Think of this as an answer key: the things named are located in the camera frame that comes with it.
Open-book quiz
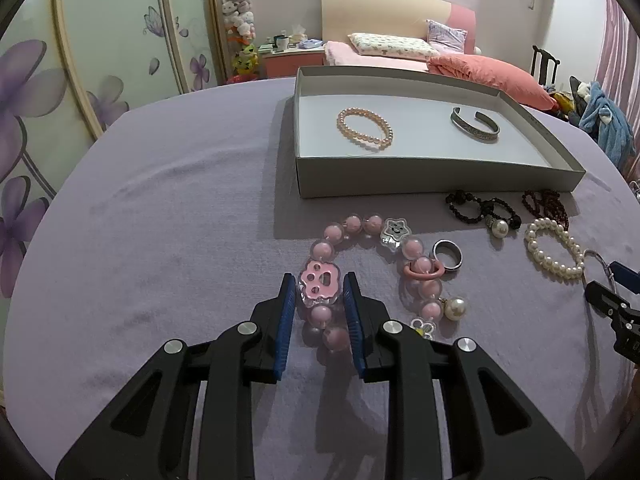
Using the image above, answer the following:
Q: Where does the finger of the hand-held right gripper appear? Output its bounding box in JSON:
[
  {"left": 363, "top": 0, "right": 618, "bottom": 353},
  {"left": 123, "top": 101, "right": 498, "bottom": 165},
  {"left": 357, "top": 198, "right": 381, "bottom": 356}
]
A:
[
  {"left": 609, "top": 261, "right": 640, "bottom": 292},
  {"left": 585, "top": 281, "right": 632, "bottom": 322}
]

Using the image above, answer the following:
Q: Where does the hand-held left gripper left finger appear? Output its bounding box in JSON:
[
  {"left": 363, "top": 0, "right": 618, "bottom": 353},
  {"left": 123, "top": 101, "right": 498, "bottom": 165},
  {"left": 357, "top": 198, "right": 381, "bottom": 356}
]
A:
[{"left": 55, "top": 273, "right": 297, "bottom": 480}]

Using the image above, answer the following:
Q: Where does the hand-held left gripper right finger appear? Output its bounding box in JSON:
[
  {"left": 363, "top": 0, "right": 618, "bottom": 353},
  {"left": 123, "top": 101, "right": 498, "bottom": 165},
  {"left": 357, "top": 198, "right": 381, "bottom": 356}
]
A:
[{"left": 343, "top": 272, "right": 586, "bottom": 480}]

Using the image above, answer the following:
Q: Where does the pink bead charm bracelet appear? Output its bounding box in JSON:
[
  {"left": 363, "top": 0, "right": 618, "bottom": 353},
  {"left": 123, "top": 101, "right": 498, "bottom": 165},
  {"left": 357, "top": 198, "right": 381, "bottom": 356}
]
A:
[{"left": 297, "top": 214, "right": 471, "bottom": 356}]

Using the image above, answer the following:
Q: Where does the white pearl bracelet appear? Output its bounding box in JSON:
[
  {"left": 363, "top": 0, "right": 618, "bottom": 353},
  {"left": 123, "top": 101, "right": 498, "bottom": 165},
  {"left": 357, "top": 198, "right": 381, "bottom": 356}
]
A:
[{"left": 524, "top": 217, "right": 586, "bottom": 282}]

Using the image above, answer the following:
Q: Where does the dark red bead bracelet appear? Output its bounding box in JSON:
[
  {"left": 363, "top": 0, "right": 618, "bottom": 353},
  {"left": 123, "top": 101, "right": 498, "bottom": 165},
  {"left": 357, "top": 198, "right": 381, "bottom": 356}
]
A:
[{"left": 522, "top": 188, "right": 569, "bottom": 231}]

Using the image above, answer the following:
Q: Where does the silver ring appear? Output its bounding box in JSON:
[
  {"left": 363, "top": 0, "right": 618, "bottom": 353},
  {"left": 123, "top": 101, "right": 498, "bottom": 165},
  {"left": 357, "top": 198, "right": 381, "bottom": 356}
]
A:
[{"left": 432, "top": 239, "right": 464, "bottom": 272}]

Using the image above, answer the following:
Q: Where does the black bead bracelet with pearl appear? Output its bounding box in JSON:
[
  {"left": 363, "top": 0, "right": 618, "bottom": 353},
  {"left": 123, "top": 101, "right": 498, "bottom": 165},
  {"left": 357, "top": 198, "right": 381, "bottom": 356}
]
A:
[{"left": 445, "top": 189, "right": 522, "bottom": 239}]

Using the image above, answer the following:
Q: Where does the grey cardboard box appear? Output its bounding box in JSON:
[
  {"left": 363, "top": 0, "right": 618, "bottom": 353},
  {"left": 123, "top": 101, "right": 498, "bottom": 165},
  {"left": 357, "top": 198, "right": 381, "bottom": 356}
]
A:
[{"left": 292, "top": 65, "right": 587, "bottom": 199}]

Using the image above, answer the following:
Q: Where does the blue plush garment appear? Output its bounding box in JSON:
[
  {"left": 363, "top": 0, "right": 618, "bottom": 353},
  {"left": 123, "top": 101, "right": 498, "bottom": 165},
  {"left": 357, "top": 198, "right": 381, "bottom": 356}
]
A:
[{"left": 579, "top": 80, "right": 637, "bottom": 171}]

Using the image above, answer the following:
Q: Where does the pile of colourful clothes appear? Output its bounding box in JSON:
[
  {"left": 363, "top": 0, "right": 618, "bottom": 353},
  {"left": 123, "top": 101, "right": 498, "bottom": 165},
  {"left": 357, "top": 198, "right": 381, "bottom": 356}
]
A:
[{"left": 549, "top": 85, "right": 582, "bottom": 117}]

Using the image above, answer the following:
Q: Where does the silver cuff bangle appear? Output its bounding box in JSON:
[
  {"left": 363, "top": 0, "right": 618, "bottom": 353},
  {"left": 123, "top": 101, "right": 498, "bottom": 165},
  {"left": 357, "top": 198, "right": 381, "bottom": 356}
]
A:
[{"left": 450, "top": 106, "right": 501, "bottom": 144}]

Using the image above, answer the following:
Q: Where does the pink curtain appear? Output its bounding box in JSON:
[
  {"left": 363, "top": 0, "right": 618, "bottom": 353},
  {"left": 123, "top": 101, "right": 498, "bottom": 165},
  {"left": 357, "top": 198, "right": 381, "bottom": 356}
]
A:
[{"left": 592, "top": 0, "right": 640, "bottom": 161}]

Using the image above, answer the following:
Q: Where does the dark wooden chair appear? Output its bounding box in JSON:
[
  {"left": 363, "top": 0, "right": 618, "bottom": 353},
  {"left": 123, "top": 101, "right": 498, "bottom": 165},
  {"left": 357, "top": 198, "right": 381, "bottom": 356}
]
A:
[{"left": 530, "top": 45, "right": 561, "bottom": 86}]

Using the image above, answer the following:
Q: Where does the salmon folded quilt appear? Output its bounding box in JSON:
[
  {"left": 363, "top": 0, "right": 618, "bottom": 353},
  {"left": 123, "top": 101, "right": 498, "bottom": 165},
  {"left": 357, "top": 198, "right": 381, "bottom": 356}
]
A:
[{"left": 427, "top": 54, "right": 558, "bottom": 111}]

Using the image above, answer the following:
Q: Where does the pink and beige nightstand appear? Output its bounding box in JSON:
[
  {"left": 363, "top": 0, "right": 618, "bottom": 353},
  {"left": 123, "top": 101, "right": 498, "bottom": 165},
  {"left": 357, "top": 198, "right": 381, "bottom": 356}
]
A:
[{"left": 263, "top": 42, "right": 326, "bottom": 80}]

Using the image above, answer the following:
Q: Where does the white patterned pillow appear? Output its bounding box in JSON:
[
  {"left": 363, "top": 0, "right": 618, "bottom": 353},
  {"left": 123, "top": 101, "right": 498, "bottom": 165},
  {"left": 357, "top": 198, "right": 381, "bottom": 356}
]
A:
[{"left": 347, "top": 32, "right": 441, "bottom": 61}]

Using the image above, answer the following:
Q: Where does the lavender pillow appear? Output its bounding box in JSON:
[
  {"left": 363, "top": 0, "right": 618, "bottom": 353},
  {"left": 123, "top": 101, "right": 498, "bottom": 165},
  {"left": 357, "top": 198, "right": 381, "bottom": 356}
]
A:
[{"left": 425, "top": 19, "right": 468, "bottom": 53}]

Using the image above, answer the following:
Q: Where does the stack of plush toys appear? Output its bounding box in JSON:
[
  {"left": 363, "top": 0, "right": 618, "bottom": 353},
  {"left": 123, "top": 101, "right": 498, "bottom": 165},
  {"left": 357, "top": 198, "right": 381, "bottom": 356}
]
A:
[{"left": 220, "top": 0, "right": 261, "bottom": 83}]

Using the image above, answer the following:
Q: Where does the beige and pink headboard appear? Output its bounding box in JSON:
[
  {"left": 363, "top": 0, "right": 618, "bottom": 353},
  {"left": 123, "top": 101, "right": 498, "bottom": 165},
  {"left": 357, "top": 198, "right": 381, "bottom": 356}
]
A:
[{"left": 320, "top": 0, "right": 478, "bottom": 56}]

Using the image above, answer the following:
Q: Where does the flower print wardrobe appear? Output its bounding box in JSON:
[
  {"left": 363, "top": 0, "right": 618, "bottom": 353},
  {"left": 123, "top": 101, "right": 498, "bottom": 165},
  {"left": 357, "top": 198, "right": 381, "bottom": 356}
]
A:
[{"left": 0, "top": 0, "right": 226, "bottom": 301}]

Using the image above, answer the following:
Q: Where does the pink pearl bracelet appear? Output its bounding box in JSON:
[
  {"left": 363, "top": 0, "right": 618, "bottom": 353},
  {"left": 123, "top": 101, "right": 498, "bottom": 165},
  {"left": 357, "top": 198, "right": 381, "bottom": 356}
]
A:
[{"left": 336, "top": 107, "right": 394, "bottom": 151}]

